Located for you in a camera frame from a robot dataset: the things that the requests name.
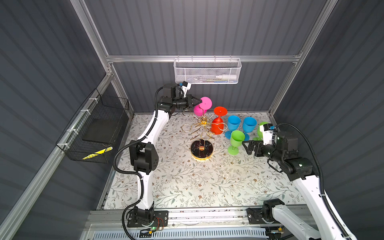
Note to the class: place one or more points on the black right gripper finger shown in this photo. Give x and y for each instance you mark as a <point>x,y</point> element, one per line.
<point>249,149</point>
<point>250,143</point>

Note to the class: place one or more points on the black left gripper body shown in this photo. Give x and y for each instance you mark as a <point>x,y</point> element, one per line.
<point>182,103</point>

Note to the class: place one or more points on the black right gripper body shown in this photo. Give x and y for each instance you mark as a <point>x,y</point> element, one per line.
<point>267,150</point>

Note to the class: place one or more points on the magenta wine glass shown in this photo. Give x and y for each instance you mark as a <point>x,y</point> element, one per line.
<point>203,107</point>

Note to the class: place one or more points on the green wine glass front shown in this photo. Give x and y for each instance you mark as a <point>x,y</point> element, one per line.
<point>260,130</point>

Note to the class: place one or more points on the green wine glass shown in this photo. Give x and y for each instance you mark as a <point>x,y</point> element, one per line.
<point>237,137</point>
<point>260,130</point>

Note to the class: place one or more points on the green wine glass back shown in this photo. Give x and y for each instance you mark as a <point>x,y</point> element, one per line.
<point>237,137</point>

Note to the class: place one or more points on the blue wine glass front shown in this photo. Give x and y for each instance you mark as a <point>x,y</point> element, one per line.
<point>249,125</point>

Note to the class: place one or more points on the blue wine glass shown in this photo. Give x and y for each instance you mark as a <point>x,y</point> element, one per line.
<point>249,125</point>
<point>233,124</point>

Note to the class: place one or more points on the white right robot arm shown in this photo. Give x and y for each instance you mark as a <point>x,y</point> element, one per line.
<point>307,177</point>

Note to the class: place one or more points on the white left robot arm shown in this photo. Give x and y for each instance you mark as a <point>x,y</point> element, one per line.
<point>143,154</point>

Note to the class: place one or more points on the red wine glass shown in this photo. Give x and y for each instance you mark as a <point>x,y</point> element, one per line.
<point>218,126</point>

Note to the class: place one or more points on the gold wine glass rack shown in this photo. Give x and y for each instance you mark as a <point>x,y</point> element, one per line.
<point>202,147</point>

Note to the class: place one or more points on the white marker in basket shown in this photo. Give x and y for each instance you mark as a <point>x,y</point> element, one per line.
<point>226,77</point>

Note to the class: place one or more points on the white perforated vent cover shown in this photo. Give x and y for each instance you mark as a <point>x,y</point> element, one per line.
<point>205,233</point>

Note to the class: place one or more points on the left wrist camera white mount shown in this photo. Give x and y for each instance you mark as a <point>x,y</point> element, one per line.
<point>184,86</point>

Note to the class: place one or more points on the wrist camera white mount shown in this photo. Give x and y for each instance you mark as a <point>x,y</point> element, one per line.
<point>184,86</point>
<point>269,134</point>

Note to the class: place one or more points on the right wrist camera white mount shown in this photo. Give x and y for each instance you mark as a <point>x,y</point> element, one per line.
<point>269,134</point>

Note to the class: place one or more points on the white wire mesh basket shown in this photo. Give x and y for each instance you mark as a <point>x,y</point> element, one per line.
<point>202,71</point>

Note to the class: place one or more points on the black wire basket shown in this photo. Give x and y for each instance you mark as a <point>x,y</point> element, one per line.
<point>97,131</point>

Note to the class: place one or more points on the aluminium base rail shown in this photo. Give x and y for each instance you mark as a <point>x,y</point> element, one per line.
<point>182,218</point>

